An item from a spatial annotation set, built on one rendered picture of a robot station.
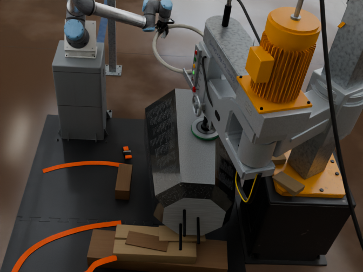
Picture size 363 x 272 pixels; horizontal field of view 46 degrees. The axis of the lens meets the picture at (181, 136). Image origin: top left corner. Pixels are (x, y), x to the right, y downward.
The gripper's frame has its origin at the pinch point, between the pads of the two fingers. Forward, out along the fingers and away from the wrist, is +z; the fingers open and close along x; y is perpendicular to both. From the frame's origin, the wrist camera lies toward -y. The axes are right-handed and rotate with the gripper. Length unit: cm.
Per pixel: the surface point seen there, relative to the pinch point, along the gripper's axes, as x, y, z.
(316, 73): 119, 2, -80
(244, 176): 133, 73, -59
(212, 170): 112, 60, -10
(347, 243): 222, -15, 58
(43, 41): -172, 11, 167
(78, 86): -27, 65, 48
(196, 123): 77, 37, -1
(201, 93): 74, 42, -41
